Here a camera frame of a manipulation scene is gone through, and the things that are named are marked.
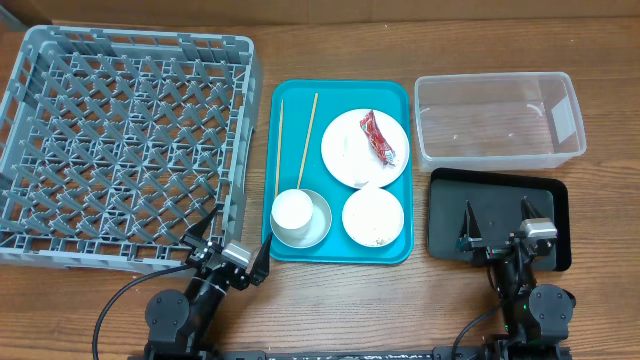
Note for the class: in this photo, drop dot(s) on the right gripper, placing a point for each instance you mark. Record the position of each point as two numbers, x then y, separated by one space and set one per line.
468 240

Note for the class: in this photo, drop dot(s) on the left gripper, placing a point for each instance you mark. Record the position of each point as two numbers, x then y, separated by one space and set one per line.
196 250

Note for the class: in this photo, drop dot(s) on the white paper cup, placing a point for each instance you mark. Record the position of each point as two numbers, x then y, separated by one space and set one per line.
291 214

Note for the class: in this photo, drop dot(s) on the small white bowl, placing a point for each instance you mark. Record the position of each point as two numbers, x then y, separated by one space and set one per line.
373 217

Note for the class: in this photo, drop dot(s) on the red snack wrapper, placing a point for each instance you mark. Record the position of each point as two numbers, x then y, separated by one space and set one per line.
382 149

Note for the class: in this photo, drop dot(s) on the white napkin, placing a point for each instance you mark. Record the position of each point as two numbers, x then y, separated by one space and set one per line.
356 160

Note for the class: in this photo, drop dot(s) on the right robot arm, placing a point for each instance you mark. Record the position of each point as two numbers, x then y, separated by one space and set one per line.
536 316

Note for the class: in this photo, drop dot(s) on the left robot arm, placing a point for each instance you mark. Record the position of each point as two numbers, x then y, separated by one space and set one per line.
179 320

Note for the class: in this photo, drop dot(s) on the black plastic tray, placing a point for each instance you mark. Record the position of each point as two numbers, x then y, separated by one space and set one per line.
496 202

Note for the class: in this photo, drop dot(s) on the grey metal bowl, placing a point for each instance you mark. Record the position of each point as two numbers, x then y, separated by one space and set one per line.
320 224

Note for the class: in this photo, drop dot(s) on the clear plastic bin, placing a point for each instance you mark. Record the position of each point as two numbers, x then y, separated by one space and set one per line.
497 121

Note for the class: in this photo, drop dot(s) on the teal plastic tray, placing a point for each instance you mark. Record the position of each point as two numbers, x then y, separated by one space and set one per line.
300 113

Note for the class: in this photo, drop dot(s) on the large white plate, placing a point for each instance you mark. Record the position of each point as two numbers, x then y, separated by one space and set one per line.
348 123

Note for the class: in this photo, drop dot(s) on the grey plastic dish rack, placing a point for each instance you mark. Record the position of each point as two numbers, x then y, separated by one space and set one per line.
115 142

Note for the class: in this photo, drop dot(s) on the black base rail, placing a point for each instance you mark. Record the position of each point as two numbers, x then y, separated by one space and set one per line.
437 353

